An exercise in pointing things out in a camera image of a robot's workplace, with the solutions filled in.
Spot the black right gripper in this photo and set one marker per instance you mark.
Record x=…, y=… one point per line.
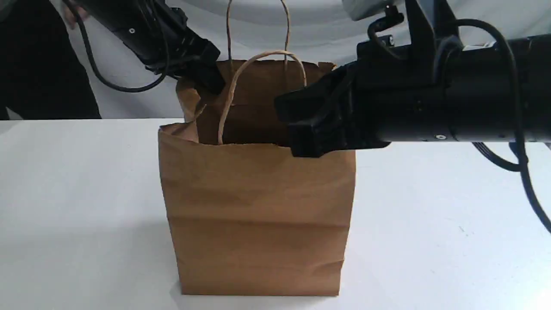
x=390, y=95

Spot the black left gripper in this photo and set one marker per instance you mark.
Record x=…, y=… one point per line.
x=182, y=51

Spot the brown paper bag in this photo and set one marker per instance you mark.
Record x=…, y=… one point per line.
x=246, y=217

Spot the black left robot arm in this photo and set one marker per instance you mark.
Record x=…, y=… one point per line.
x=127, y=20

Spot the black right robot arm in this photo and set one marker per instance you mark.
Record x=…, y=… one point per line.
x=491, y=86

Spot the person's black clothing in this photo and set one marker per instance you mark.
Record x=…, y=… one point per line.
x=40, y=74

